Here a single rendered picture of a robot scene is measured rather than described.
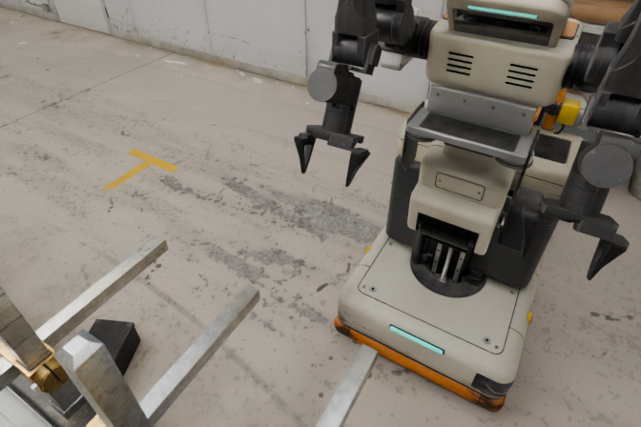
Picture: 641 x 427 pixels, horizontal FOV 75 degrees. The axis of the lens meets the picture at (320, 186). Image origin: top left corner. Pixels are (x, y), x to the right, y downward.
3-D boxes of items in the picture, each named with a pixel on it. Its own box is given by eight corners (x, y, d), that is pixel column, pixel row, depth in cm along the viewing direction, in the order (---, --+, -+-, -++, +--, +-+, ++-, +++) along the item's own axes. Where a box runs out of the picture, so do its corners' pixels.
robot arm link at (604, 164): (658, 107, 60) (589, 92, 63) (682, 104, 50) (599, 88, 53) (624, 186, 63) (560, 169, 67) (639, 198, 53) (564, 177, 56)
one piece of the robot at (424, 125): (416, 148, 112) (428, 71, 99) (525, 180, 101) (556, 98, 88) (392, 179, 102) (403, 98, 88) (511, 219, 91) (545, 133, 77)
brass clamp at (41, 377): (32, 334, 77) (20, 317, 74) (79, 370, 72) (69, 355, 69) (-2, 361, 73) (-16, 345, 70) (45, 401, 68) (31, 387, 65)
